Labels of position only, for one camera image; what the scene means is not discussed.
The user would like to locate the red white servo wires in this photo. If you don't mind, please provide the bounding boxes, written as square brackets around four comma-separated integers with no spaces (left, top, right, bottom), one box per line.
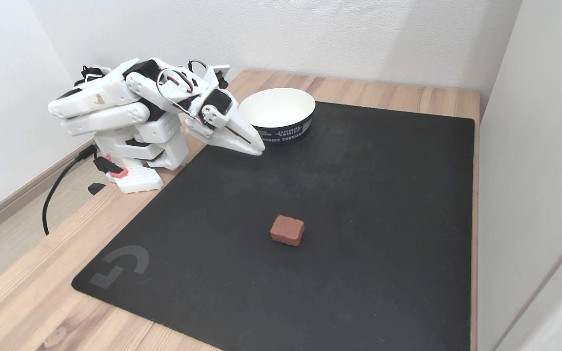
[156,67,208,123]

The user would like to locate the black desk mat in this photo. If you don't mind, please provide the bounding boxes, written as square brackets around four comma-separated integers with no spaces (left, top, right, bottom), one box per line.
[71,101,475,351]

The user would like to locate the black wall power adapter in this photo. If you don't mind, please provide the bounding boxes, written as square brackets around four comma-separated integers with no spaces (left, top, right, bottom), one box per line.
[80,65,112,86]

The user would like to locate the red and black clamp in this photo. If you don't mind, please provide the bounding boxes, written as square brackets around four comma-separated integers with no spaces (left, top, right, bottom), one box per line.
[87,154,128,196]

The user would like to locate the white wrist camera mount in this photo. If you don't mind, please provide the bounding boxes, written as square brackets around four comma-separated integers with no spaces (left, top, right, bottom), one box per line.
[203,63,231,91]

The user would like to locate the black power cable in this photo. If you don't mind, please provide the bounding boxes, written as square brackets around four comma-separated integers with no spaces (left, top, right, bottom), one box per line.
[42,145,97,235]

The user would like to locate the white paper bowl navy band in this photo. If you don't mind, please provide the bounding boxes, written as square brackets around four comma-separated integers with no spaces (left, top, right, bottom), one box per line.
[238,88,316,147]

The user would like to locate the white cabinet side panel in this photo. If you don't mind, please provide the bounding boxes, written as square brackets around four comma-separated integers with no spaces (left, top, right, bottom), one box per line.
[477,0,562,351]

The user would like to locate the beige wall baseboard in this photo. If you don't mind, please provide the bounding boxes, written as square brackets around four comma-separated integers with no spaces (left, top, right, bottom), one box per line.
[0,139,97,247]

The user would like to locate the brown block toy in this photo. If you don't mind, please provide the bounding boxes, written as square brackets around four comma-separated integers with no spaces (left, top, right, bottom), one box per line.
[270,214,305,247]

